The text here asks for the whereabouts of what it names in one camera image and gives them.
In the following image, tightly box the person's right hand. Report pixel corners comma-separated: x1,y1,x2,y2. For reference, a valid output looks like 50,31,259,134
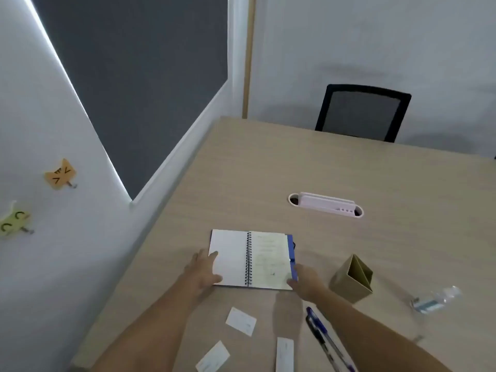
287,263,331,303

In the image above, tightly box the person's left hand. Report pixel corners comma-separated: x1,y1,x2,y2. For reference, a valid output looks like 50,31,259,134
184,249,224,296

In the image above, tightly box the blue spiral notebook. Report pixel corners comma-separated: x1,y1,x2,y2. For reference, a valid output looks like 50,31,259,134
208,229,299,291

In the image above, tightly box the person's left forearm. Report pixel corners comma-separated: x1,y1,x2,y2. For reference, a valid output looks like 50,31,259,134
91,282,206,372

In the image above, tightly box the person's right forearm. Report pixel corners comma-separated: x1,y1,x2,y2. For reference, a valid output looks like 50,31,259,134
313,287,455,372

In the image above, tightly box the white paper card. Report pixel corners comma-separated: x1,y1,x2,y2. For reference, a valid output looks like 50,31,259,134
275,337,295,372
195,340,231,372
226,307,257,337

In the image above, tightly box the blue pen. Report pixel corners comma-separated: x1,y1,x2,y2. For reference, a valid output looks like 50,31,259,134
306,307,358,372

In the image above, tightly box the beige pen holder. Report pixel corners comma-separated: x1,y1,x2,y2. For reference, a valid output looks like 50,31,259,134
329,254,374,304

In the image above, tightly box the black pen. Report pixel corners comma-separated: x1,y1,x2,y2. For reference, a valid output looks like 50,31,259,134
306,317,342,372

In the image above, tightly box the clear plastic water bottle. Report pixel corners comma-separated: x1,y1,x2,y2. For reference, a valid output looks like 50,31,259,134
410,285,462,315

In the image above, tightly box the black mesh office chair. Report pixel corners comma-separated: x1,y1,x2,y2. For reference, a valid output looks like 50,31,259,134
315,84,412,143

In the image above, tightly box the dark grey window blind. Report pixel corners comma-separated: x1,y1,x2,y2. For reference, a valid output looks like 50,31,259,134
30,0,229,200

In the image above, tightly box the white desk cable outlet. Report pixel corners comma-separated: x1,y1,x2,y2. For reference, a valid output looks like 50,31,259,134
288,192,365,220

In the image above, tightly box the orange cat wall hook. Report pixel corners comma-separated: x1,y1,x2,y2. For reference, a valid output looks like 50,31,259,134
44,158,78,190

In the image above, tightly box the green cat wall hook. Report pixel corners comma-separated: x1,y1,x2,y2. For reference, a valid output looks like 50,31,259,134
0,200,35,238

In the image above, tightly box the wooden wall trim strip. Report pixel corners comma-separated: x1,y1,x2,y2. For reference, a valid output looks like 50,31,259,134
242,0,257,120

